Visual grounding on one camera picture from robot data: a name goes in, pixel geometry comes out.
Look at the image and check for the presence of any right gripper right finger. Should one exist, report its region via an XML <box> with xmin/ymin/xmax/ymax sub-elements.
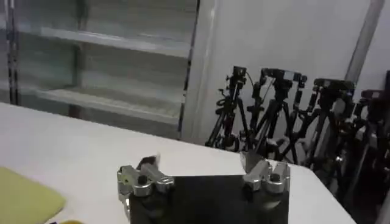
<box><xmin>239</xmin><ymin>152</ymin><xmax>291</xmax><ymax>195</ymax></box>

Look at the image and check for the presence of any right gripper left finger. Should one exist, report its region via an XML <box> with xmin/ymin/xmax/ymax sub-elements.
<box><xmin>116</xmin><ymin>154</ymin><xmax>176</xmax><ymax>214</ymax></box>

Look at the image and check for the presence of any yellow cloth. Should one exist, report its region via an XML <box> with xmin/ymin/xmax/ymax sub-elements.
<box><xmin>0</xmin><ymin>166</ymin><xmax>67</xmax><ymax>224</ymax></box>

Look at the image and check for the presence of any empty glass shelf unit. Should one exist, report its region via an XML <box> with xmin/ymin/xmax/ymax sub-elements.
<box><xmin>0</xmin><ymin>0</ymin><xmax>202</xmax><ymax>140</ymax></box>

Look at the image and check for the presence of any grey wall pipe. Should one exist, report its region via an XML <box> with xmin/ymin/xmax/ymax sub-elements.
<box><xmin>344</xmin><ymin>0</ymin><xmax>386</xmax><ymax>85</ymax></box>

